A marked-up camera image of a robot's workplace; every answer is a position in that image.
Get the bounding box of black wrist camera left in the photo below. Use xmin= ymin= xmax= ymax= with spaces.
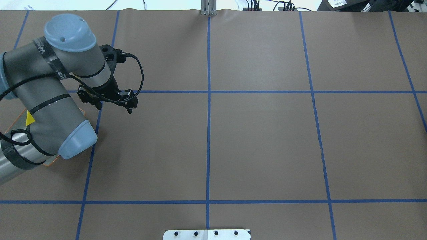
xmin=99 ymin=44 xmax=127 ymax=74

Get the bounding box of yellow banana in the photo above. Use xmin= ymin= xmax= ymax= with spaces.
xmin=25 ymin=111 xmax=36 ymax=127

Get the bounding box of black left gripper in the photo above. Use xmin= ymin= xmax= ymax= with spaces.
xmin=77 ymin=75 xmax=138 ymax=114

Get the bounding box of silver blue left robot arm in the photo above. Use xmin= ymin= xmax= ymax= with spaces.
xmin=1 ymin=13 xmax=144 ymax=184

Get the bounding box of aluminium frame post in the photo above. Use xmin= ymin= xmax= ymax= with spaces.
xmin=200 ymin=0 xmax=218 ymax=17

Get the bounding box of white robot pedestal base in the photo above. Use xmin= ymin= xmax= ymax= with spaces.
xmin=163 ymin=229 xmax=251 ymax=240

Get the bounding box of grey square plate orange rim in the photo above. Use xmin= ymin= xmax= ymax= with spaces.
xmin=5 ymin=107 xmax=88 ymax=167

